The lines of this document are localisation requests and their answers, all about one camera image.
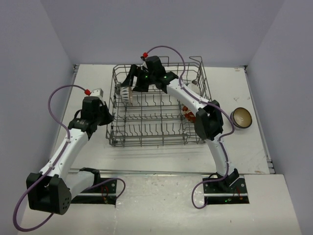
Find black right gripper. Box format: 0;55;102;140
122;64;156;93

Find white bowl teal stripes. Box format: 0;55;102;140
120;87;133;105

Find red floral bowl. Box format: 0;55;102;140
182;105;196;123

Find red diamond pattern bowl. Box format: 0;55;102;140
230;112;236;125

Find black gold patterned bowl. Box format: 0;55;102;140
233;107;252;129

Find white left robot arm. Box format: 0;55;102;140
26;96;114;215

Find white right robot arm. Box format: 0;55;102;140
121;56;239;192

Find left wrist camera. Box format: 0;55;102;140
84;88;104;98

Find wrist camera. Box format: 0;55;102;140
84;88;104;98
140;52;149;67

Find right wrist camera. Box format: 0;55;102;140
140;52;149;67

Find grey wire dish rack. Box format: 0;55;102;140
106;64;204;147

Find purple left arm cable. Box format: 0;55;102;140
12;84;127;232

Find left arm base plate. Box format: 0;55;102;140
71;180;117;205

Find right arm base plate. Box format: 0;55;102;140
203;176;249;205

